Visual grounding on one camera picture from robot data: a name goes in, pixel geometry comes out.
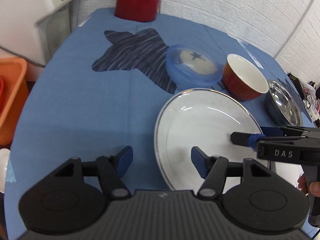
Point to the red ceramic bowl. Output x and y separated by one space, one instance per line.
243 79

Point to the stainless steel bowl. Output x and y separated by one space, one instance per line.
281 106

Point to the orange plastic basin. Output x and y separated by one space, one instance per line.
14 93

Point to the white water dispenser appliance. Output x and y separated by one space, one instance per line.
34 29

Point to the small white bowl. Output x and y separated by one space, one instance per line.
4 158

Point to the person right hand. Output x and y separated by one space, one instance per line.
313 188

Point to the blue rimmed deep plate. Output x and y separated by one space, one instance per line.
199 117

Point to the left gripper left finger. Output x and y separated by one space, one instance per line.
122 160

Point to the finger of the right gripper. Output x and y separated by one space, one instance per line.
272 131
246 139

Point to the blue patterned tablecloth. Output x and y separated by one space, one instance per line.
73 111

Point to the blue translucent plastic bowl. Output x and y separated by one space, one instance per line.
189 67

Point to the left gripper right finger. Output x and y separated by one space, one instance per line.
204 163

